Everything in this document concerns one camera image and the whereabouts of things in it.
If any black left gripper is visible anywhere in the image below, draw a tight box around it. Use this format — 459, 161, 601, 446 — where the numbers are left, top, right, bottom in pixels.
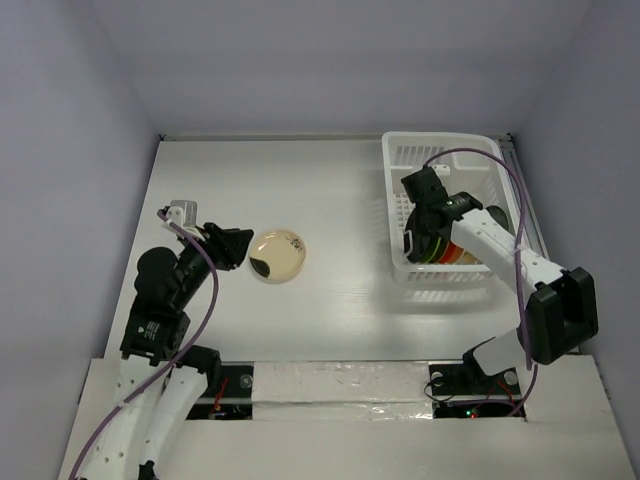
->
173, 220, 254, 305

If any lime green plate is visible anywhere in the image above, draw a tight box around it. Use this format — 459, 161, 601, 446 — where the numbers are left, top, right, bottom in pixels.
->
431, 237, 449, 264

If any cream plate with black pattern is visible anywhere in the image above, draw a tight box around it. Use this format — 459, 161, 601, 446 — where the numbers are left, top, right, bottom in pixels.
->
248, 229, 307, 284

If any yellow patterned plate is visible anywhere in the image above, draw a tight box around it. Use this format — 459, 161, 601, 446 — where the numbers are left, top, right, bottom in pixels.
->
439, 241, 456, 264

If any orange plate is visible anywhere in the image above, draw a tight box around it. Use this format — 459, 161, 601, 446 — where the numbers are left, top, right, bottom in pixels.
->
448, 245, 472, 265

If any beige plate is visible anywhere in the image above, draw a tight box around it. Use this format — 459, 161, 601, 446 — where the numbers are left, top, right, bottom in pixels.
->
458, 250, 483, 265

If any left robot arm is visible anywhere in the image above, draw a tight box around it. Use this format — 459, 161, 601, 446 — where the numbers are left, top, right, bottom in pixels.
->
69, 220, 254, 479

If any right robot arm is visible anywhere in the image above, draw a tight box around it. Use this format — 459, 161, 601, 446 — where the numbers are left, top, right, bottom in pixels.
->
401, 167, 599, 392

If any white plastic dish rack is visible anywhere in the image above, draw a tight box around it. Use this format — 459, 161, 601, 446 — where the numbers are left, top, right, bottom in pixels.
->
382, 132, 520, 289

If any silver foil tape strip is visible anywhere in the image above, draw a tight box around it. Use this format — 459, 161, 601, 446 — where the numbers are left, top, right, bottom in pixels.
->
251, 361, 433, 422

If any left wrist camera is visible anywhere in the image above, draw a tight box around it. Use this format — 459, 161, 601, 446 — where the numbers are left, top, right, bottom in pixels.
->
157, 200, 200, 238

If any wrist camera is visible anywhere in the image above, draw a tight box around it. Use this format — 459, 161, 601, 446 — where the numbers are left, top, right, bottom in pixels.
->
432, 164, 451, 177
157, 200, 200, 238

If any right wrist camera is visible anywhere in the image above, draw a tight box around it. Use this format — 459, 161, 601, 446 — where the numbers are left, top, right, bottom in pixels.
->
432, 164, 451, 177

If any aluminium rail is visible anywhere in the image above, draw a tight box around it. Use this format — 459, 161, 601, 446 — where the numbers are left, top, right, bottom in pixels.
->
497, 134, 548, 258

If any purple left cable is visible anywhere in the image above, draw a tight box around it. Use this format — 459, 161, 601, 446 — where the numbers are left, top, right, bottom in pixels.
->
67, 209, 220, 480

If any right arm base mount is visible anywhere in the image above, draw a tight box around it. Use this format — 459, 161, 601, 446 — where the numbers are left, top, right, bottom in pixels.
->
424, 362, 523, 419

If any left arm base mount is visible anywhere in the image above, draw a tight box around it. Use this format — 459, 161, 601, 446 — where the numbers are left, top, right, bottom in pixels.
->
187, 362, 254, 420

